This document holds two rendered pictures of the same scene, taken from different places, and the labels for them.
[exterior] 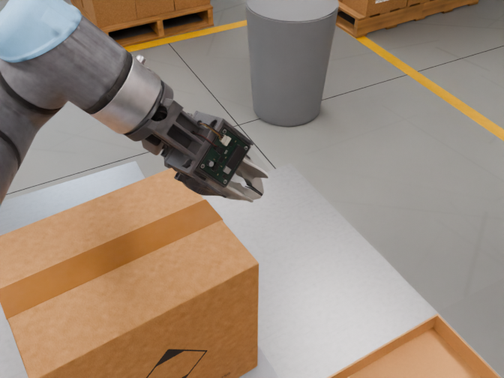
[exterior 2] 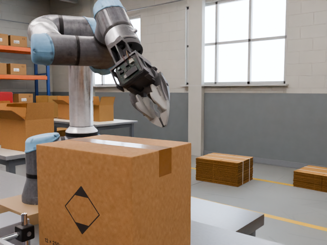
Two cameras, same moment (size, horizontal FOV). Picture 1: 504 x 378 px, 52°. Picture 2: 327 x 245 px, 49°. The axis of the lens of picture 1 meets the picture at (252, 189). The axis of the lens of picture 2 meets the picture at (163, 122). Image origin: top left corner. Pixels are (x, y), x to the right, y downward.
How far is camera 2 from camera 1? 0.82 m
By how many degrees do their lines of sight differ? 70
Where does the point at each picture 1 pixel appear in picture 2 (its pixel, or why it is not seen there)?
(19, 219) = not seen: hidden behind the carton
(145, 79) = (121, 30)
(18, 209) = not seen: hidden behind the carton
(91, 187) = (225, 209)
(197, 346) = (94, 203)
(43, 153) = not seen: outside the picture
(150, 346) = (74, 172)
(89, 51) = (108, 14)
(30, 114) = (96, 43)
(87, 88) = (102, 28)
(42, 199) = (200, 202)
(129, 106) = (109, 37)
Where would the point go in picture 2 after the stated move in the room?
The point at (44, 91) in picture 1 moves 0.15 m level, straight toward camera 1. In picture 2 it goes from (97, 30) to (39, 22)
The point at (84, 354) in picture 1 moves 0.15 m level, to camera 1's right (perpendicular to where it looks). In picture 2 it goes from (52, 147) to (59, 158)
